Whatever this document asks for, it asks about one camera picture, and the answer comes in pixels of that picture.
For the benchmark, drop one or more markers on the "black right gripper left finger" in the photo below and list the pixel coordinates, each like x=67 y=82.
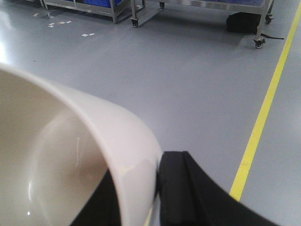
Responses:
x=102 y=208

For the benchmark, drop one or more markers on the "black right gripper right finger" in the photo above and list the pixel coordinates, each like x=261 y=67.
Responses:
x=189 y=197

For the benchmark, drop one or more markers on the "white plastic bin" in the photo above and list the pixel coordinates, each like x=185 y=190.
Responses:
x=56 y=144

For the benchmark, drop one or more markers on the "black bag on floor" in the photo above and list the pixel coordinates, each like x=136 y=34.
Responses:
x=242 y=22

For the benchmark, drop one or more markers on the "steel rack with blue crates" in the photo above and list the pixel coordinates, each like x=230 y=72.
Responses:
x=117 y=10

